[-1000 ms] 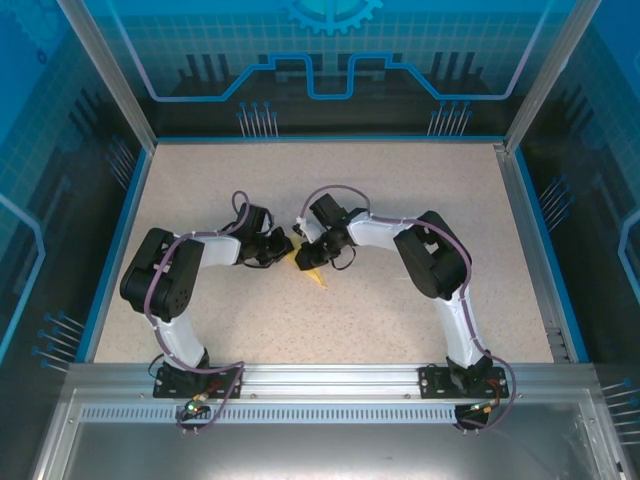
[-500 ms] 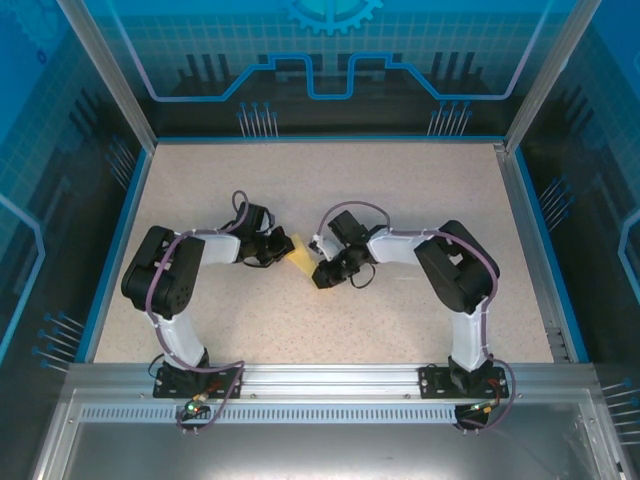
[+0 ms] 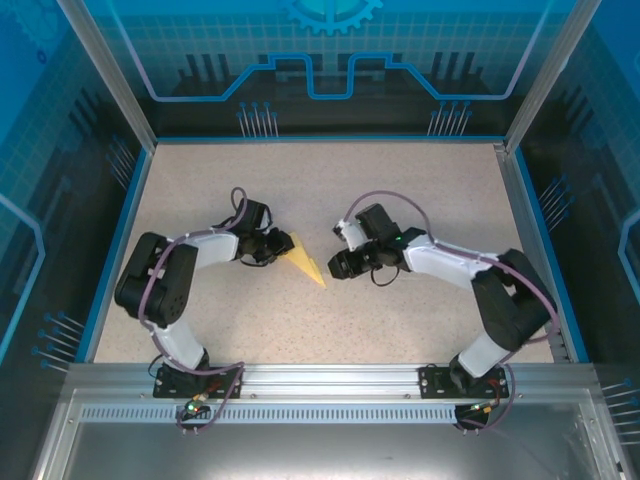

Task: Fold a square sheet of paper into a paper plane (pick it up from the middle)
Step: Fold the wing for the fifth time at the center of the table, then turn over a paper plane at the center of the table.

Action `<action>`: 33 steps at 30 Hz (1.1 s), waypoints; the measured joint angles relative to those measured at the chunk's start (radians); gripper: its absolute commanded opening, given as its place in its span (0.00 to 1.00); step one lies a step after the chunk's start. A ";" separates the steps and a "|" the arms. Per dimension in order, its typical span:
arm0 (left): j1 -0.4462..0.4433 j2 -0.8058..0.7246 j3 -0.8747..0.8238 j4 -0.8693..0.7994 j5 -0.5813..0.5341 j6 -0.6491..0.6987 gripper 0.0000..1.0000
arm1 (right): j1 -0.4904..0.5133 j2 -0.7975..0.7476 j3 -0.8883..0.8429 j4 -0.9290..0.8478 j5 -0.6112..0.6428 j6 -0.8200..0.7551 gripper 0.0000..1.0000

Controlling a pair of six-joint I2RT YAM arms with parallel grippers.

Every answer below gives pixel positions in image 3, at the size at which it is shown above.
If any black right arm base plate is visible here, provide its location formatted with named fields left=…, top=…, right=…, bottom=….
left=418, top=364, right=507, bottom=400

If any aluminium frame post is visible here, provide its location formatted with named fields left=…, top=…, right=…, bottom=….
left=54, top=0, right=159, bottom=151
left=502, top=0, right=604, bottom=154

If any cable connector plug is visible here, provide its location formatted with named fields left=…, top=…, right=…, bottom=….
left=467, top=398, right=502, bottom=417
left=180, top=392, right=209, bottom=420

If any aluminium side rail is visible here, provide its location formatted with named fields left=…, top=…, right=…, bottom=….
left=492, top=142, right=576, bottom=364

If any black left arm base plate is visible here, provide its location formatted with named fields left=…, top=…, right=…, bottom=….
left=152, top=366, right=246, bottom=400

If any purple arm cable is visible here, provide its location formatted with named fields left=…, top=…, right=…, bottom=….
left=347, top=191, right=560, bottom=434
left=137, top=187, right=250, bottom=436

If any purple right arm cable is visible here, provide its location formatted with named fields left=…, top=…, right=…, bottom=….
left=347, top=191, right=560, bottom=434

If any yellow cloth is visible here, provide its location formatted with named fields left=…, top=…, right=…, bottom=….
left=283, top=230, right=329, bottom=290

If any thin black camera cable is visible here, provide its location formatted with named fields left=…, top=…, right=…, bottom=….
left=369, top=262, right=401, bottom=288

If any aluminium mounting rail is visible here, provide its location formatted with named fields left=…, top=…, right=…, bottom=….
left=64, top=362, right=599, bottom=401

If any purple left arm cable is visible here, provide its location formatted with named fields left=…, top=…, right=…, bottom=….
left=137, top=187, right=250, bottom=436

